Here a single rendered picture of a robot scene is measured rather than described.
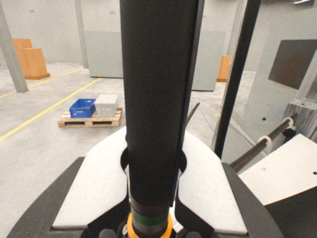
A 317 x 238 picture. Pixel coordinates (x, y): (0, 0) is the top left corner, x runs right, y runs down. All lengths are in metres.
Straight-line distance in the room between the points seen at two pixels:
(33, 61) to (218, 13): 11.23
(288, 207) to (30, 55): 8.37
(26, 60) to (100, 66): 2.95
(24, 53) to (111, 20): 6.42
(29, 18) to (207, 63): 12.94
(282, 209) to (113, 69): 7.43
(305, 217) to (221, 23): 12.97
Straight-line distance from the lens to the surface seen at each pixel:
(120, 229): 0.42
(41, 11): 14.86
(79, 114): 3.40
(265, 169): 0.56
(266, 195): 0.54
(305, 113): 0.65
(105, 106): 3.19
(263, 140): 0.38
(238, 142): 1.36
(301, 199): 0.33
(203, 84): 6.02
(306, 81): 0.75
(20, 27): 15.87
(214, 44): 5.92
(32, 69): 8.48
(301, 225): 0.28
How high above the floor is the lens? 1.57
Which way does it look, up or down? 27 degrees down
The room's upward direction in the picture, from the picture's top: 3 degrees clockwise
